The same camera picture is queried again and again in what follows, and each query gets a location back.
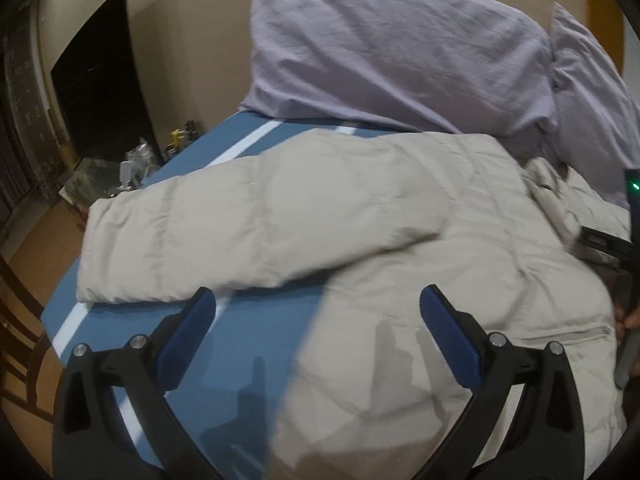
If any person's right hand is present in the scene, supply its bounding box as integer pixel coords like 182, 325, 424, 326
614, 302, 640, 344

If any wooden chair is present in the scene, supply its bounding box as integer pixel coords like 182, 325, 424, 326
1, 258, 54, 424

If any lavender pillow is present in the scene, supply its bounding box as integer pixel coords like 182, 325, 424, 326
243, 0, 559, 158
550, 4, 639, 208

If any left lavender pillow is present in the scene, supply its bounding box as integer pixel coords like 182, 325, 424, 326
243, 0, 559, 158

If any beige puffer jacket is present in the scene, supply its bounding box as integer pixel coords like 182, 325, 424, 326
77, 129, 629, 479

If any cluttered bedside table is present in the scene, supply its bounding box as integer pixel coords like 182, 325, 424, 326
58, 120, 201, 212

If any right lavender pillow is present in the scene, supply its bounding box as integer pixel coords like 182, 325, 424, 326
550, 4, 639, 208

